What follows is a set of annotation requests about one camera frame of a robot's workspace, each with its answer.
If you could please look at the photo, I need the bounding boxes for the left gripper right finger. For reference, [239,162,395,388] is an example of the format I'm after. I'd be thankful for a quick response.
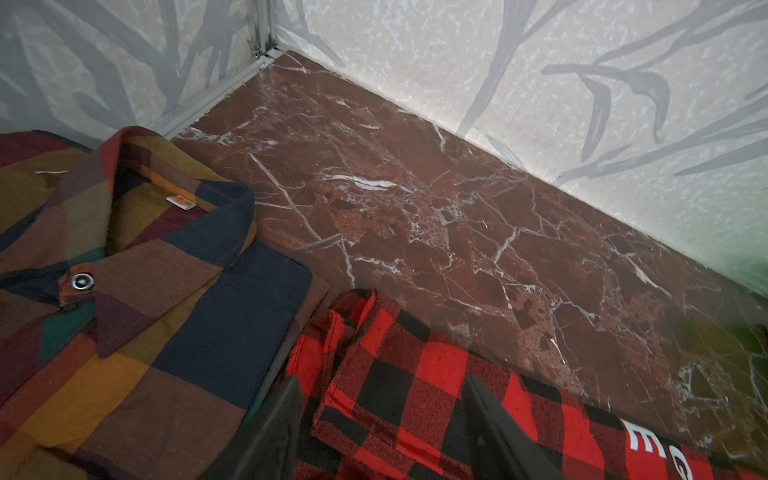
[465,375,565,480]

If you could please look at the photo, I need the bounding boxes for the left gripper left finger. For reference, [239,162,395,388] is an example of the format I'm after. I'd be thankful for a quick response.
[201,377,303,480]

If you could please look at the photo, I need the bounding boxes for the red black plaid shirt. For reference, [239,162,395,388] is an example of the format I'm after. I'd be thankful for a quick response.
[285,290,751,479]

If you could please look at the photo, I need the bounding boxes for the folded multicolour plaid shirt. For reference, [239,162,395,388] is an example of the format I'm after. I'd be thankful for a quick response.
[1,127,328,479]

